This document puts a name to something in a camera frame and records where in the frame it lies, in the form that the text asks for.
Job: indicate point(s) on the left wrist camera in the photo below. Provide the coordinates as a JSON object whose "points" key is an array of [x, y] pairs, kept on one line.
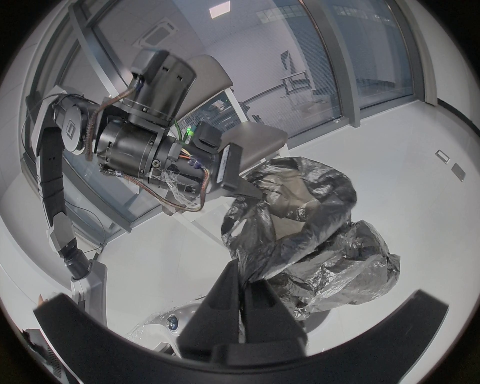
{"points": [[208, 135]]}

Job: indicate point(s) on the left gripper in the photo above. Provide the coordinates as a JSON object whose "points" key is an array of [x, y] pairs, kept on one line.
{"points": [[127, 150]]}

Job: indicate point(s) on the black plastic bag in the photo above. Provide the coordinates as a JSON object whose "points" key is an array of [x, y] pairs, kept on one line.
{"points": [[322, 262]]}

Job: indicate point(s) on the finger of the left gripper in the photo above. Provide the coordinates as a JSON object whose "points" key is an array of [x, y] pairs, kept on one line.
{"points": [[245, 189]]}

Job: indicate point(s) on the grey white-legged chair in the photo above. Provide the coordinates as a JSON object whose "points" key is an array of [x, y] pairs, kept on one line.
{"points": [[258, 140]]}

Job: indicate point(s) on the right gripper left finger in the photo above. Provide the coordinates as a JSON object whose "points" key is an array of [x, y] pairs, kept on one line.
{"points": [[213, 318]]}

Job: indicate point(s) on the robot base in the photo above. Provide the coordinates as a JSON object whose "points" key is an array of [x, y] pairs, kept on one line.
{"points": [[187, 315]]}

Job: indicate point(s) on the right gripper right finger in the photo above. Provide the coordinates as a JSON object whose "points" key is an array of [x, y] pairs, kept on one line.
{"points": [[270, 322]]}

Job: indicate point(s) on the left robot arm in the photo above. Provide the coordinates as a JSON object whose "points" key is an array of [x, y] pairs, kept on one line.
{"points": [[50, 168]]}

